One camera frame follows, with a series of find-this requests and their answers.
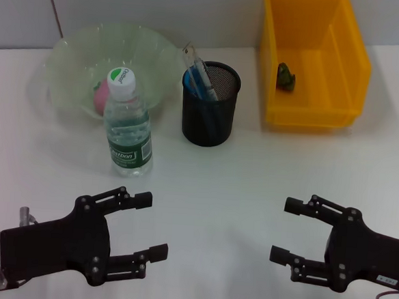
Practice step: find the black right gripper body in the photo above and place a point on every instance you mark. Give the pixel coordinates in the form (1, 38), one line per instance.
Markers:
(367, 253)

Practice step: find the white grey ballpoint pen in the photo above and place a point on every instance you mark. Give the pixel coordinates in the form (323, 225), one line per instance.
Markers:
(207, 85)

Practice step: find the small green toy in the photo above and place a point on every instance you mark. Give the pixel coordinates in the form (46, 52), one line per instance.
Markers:
(286, 78)

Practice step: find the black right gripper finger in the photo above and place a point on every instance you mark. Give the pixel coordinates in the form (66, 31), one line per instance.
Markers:
(318, 209)
(307, 271)

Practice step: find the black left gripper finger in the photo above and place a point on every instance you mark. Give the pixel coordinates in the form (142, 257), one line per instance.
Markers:
(120, 202)
(126, 266)

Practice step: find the clear plastic ruler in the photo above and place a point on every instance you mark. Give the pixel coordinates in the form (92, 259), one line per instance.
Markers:
(190, 53)

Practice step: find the black mesh trash can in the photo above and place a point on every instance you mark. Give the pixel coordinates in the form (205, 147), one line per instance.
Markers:
(223, 124)

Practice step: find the pale green wavy fruit plate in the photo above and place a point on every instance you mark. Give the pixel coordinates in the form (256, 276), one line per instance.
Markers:
(90, 42)

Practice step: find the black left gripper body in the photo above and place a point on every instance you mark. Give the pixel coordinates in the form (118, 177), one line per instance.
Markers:
(55, 245)

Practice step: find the clear green-label water bottle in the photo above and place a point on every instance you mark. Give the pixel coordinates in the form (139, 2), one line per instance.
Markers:
(128, 144)

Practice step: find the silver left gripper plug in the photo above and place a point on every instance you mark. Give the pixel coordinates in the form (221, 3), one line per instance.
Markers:
(24, 215)

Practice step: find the pink peach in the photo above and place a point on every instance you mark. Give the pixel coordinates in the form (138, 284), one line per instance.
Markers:
(100, 96)

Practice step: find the blue teal capped scissors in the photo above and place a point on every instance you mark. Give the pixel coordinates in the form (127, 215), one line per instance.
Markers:
(189, 83)

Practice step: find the yellow plastic storage bin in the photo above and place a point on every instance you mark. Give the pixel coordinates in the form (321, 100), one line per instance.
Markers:
(291, 111)

